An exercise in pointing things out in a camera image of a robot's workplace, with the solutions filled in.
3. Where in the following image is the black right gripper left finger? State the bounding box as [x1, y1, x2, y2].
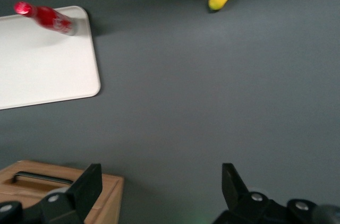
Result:
[39, 163, 103, 224]

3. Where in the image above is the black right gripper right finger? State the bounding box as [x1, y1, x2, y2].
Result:
[212, 162, 289, 224]

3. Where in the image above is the red coke bottle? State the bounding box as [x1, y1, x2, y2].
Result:
[13, 1, 78, 37]

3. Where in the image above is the white rectangular tray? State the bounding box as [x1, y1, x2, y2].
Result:
[0, 5, 101, 110]

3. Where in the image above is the light wooden box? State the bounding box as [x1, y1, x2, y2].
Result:
[0, 160, 125, 224]

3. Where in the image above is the black box handle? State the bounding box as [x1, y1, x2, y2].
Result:
[12, 171, 74, 185]

